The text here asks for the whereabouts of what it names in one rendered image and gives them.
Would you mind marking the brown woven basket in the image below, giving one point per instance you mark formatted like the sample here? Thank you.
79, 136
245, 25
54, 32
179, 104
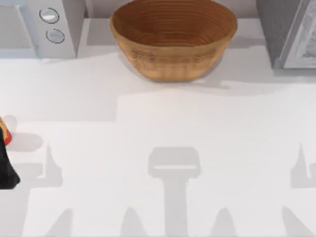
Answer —
172, 47

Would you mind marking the red and yellow object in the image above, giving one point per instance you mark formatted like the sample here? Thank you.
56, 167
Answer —
7, 135

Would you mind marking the round microwave knob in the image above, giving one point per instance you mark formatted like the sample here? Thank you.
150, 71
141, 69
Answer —
55, 35
49, 15

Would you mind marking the pale microwave oven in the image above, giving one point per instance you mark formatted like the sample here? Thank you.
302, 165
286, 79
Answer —
27, 42

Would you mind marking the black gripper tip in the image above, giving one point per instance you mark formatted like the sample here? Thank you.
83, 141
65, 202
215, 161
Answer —
6, 170

